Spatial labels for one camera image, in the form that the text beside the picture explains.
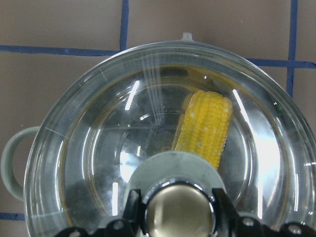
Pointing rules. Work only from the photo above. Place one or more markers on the yellow corn cob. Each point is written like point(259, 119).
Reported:
point(203, 128)

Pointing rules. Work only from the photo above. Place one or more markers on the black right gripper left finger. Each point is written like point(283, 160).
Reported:
point(132, 208)

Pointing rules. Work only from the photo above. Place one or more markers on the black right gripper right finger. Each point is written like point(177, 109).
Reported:
point(225, 212)

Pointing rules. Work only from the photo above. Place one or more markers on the glass pot lid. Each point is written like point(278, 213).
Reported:
point(170, 138)

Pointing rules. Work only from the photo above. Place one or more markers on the grey-green cooking pot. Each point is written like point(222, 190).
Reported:
point(14, 160)

